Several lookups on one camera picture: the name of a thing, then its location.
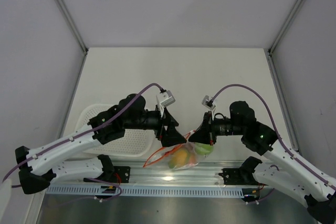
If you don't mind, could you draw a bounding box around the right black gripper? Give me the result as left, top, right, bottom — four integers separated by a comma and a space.
188, 111, 245, 146

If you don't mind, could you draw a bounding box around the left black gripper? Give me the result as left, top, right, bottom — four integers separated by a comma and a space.
124, 103, 186, 146

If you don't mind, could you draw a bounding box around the green apple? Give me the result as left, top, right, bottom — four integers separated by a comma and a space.
194, 143, 214, 155

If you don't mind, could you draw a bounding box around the clear zip top bag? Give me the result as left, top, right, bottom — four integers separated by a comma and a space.
143, 130, 214, 170

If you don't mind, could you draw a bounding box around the yellow fruit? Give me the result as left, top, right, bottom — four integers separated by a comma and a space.
168, 149, 190, 169

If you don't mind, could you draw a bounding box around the orange peach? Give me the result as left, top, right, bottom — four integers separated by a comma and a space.
189, 155, 198, 165

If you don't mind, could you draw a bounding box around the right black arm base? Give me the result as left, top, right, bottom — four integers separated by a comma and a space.
218, 168, 258, 186

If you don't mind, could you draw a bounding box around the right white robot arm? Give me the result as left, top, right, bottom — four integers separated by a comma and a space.
189, 101, 335, 223

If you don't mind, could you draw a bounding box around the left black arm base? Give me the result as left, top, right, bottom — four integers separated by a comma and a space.
95, 166, 131, 184

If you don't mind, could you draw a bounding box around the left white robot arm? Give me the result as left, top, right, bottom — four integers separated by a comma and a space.
15, 92, 186, 195

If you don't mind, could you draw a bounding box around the white perforated plastic basket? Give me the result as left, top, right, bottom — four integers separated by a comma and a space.
75, 104, 154, 157

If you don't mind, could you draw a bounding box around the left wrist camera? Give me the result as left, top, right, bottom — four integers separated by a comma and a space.
156, 89, 175, 117

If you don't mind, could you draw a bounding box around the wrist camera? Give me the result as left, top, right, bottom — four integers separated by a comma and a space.
202, 95, 216, 111
156, 89, 175, 117

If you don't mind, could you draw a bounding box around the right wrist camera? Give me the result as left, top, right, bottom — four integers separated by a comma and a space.
202, 95, 216, 111

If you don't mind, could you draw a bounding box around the aluminium mounting rail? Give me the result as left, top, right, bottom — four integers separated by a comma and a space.
46, 158, 276, 185

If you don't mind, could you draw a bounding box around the white slotted cable duct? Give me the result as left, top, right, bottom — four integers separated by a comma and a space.
46, 184, 244, 198

